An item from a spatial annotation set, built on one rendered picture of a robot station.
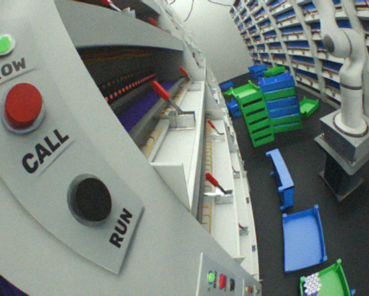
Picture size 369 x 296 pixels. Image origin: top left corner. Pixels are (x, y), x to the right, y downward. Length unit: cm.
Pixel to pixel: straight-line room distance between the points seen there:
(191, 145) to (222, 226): 19
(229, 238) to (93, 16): 38
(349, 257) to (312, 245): 25
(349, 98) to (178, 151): 69
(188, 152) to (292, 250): 76
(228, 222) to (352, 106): 66
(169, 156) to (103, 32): 16
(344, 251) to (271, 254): 40
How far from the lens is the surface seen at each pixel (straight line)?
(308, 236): 88
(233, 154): 82
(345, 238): 93
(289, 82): 132
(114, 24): 19
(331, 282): 84
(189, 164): 17
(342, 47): 66
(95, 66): 47
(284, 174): 85
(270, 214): 95
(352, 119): 78
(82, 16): 15
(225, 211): 35
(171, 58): 69
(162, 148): 21
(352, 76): 72
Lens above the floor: 83
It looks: 26 degrees down
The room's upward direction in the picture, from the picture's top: 31 degrees counter-clockwise
